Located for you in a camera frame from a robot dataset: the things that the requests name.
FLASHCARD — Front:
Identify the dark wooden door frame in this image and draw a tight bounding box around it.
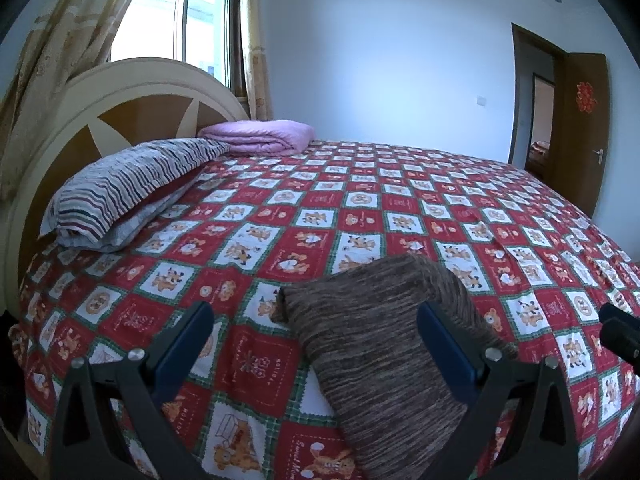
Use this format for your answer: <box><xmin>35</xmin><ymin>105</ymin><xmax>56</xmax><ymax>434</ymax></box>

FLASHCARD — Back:
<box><xmin>509</xmin><ymin>22</ymin><xmax>568</xmax><ymax>171</ymax></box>

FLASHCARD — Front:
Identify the folded pink blanket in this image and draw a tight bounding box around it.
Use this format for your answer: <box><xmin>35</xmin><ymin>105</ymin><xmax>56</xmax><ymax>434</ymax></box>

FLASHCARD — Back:
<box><xmin>197</xmin><ymin>120</ymin><xmax>317</xmax><ymax>157</ymax></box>

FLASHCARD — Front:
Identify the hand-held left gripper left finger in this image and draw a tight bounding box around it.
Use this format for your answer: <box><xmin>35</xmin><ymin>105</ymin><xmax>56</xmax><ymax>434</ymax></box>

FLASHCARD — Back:
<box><xmin>50</xmin><ymin>301</ymin><xmax>216</xmax><ymax>480</ymax></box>

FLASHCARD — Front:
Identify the wide beige curtain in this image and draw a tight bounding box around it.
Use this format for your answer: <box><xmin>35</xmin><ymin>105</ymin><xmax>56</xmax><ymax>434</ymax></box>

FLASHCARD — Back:
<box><xmin>0</xmin><ymin>0</ymin><xmax>151</xmax><ymax>201</ymax></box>

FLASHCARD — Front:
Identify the striped pillow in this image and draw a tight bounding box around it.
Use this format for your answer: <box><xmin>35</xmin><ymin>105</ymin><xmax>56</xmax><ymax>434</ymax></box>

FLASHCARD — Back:
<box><xmin>42</xmin><ymin>137</ymin><xmax>232</xmax><ymax>253</ymax></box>

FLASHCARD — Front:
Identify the brown wooden door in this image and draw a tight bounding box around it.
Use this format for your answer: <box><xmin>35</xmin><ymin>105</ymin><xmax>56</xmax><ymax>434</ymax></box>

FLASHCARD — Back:
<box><xmin>550</xmin><ymin>52</ymin><xmax>612</xmax><ymax>218</ymax></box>

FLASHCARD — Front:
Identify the narrow beige curtain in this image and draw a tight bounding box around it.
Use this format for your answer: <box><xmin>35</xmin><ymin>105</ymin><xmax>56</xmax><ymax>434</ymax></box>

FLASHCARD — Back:
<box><xmin>235</xmin><ymin>0</ymin><xmax>275</xmax><ymax>122</ymax></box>

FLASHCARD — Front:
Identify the window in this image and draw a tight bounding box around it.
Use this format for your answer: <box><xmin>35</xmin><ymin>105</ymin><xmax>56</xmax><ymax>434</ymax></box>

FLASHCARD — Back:
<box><xmin>110</xmin><ymin>0</ymin><xmax>241</xmax><ymax>98</ymax></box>

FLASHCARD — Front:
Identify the brown knitted sweater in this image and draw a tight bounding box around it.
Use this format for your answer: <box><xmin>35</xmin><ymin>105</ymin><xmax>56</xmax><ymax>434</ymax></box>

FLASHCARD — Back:
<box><xmin>270</xmin><ymin>254</ymin><xmax>521</xmax><ymax>480</ymax></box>

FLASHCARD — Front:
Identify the red printed bed sheet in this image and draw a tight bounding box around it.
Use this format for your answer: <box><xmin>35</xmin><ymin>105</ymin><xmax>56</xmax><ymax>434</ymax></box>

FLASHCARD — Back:
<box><xmin>10</xmin><ymin>140</ymin><xmax>640</xmax><ymax>480</ymax></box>

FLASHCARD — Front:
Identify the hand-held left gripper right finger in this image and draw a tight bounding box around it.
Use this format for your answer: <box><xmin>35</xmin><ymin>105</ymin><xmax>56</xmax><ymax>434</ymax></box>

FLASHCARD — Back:
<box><xmin>417</xmin><ymin>302</ymin><xmax>581</xmax><ymax>480</ymax></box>

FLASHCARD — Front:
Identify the red paper door decoration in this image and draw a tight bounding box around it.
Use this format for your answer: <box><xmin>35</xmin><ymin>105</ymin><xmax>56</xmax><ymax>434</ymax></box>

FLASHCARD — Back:
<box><xmin>575</xmin><ymin>81</ymin><xmax>596</xmax><ymax>113</ymax></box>

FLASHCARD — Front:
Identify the cream and wood headboard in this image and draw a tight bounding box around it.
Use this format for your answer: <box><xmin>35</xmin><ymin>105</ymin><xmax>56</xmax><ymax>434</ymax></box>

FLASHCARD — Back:
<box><xmin>0</xmin><ymin>57</ymin><xmax>251</xmax><ymax>311</ymax></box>

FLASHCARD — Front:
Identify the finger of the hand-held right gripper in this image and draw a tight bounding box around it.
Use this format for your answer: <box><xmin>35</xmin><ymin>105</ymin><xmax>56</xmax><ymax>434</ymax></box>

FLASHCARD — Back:
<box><xmin>601</xmin><ymin>322</ymin><xmax>640</xmax><ymax>377</ymax></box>
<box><xmin>599</xmin><ymin>302</ymin><xmax>640</xmax><ymax>333</ymax></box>

